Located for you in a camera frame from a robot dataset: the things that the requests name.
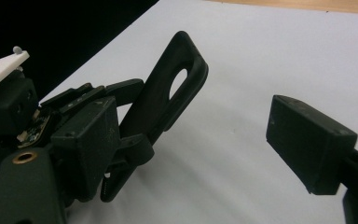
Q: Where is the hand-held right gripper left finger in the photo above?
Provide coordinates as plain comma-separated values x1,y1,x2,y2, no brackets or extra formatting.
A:
50,95,121,202

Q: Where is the white table board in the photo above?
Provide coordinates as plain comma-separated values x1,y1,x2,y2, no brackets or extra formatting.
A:
40,0,358,224

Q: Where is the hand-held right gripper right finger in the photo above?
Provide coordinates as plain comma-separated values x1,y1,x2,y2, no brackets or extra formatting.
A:
265,94,358,196

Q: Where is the wooden table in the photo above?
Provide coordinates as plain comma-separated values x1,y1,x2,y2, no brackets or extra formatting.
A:
204,0,358,16

